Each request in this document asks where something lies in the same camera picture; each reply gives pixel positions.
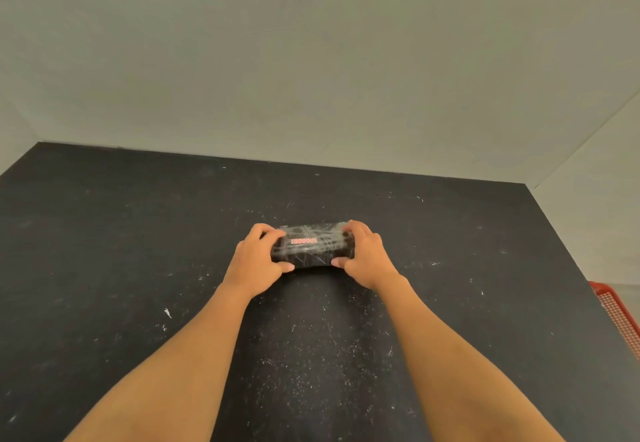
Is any person's right forearm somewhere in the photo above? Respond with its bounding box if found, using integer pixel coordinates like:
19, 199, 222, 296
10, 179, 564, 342
372, 273, 566, 442

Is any person's left forearm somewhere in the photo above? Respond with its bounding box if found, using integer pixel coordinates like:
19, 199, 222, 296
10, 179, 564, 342
63, 282, 252, 442

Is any black plastic-wrapped box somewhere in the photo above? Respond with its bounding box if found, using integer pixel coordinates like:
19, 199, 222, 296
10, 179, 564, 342
270, 223, 356, 270

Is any person's left hand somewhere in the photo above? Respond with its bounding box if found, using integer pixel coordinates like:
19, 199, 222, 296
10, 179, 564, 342
222, 223, 296, 301

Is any red plastic basket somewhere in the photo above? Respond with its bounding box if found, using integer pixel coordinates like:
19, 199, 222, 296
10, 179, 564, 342
588, 281, 640, 361

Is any person's right hand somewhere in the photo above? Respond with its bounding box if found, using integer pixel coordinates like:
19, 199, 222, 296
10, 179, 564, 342
331, 220, 400, 292

